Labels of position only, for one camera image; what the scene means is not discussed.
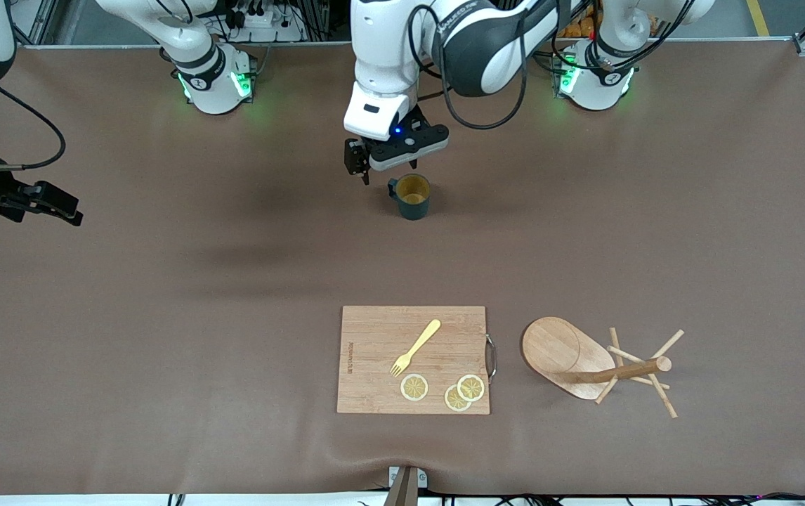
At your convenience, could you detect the dark green cup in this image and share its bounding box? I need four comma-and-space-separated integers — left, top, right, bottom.
387, 173, 433, 221

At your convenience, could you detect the wooden mug rack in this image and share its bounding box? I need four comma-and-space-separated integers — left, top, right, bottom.
521, 316, 686, 420

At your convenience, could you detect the white power strip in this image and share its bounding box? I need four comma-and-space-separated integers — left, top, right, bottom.
223, 0, 305, 43

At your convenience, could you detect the bamboo cutting board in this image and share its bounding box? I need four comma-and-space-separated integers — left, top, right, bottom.
336, 305, 491, 415

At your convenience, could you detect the yellow plastic fork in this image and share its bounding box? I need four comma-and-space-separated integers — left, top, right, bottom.
390, 319, 442, 378

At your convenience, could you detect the orange snack packets pile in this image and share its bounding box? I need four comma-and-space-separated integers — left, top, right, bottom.
557, 13, 603, 39

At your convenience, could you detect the brown table mat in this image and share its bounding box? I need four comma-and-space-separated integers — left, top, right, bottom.
0, 41, 805, 496

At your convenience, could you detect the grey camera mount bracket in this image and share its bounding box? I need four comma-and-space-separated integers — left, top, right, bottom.
383, 465, 428, 506

